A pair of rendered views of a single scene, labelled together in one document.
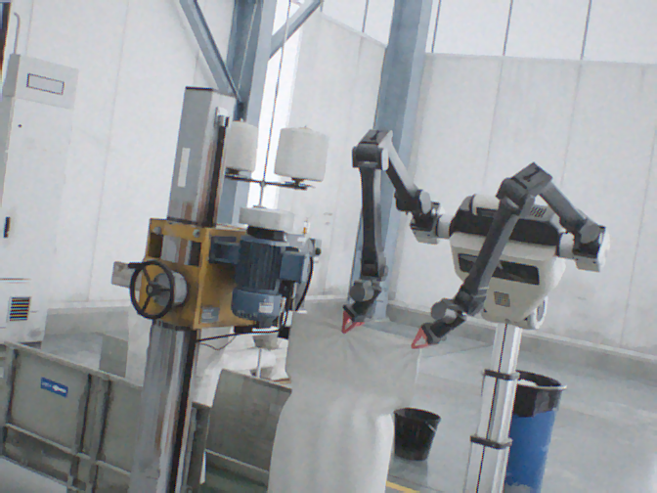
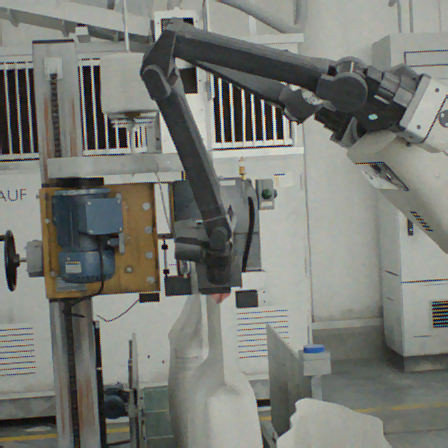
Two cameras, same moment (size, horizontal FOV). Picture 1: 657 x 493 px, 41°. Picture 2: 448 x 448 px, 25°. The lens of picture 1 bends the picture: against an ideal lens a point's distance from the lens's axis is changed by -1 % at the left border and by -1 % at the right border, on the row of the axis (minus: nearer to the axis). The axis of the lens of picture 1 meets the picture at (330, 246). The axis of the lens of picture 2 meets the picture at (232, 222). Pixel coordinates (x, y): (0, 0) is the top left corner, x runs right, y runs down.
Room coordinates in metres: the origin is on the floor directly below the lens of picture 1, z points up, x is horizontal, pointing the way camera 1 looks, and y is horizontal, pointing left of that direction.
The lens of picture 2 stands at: (1.39, -2.24, 1.36)
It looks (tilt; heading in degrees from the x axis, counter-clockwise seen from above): 3 degrees down; 54
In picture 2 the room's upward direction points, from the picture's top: 3 degrees counter-clockwise
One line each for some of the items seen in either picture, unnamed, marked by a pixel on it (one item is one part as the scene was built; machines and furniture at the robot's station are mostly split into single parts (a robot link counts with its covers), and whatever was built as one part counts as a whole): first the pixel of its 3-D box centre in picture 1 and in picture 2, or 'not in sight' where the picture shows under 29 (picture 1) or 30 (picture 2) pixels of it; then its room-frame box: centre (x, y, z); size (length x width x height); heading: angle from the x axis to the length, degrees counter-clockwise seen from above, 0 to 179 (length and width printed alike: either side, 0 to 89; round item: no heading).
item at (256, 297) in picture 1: (259, 278); (85, 235); (2.70, 0.20, 1.21); 0.15 x 0.15 x 0.25
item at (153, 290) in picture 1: (152, 289); (9, 260); (2.61, 0.51, 1.13); 0.18 x 0.11 x 0.18; 59
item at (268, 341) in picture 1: (278, 334); not in sight; (6.46, 0.29, 0.44); 0.68 x 0.44 x 0.15; 149
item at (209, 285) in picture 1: (203, 273); (99, 238); (2.85, 0.39, 1.18); 0.34 x 0.25 x 0.31; 149
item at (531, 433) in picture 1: (513, 432); not in sight; (4.92, -1.19, 0.32); 0.51 x 0.48 x 0.65; 149
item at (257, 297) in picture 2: (289, 332); (251, 298); (3.17, 0.10, 0.98); 0.09 x 0.05 x 0.05; 149
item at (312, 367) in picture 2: not in sight; (314, 361); (3.24, -0.09, 0.81); 0.08 x 0.08 x 0.06; 59
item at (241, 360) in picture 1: (228, 356); not in sight; (5.93, 0.58, 0.32); 0.66 x 0.43 x 0.15; 151
